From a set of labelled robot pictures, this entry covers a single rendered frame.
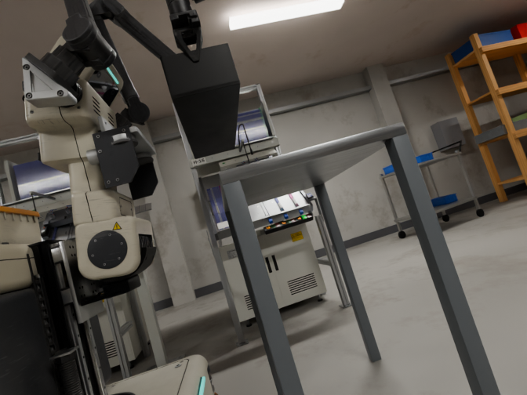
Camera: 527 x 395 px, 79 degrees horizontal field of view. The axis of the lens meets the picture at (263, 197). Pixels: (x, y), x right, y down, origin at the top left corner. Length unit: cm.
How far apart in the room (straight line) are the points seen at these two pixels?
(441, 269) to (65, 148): 104
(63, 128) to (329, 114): 486
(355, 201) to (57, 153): 475
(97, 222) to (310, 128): 471
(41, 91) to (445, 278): 105
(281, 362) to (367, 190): 489
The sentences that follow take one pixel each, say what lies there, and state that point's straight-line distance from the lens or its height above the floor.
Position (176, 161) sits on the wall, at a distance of 511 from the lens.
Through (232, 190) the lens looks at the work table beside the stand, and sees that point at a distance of 70.
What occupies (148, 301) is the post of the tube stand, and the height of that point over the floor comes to 43.
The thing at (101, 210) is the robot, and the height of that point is 83.
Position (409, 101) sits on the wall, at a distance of 634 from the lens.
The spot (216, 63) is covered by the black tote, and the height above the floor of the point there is 108.
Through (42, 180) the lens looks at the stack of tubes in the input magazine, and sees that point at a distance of 295.
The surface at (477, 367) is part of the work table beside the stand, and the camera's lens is 92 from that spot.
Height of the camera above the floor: 65
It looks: 6 degrees up
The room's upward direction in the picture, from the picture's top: 17 degrees counter-clockwise
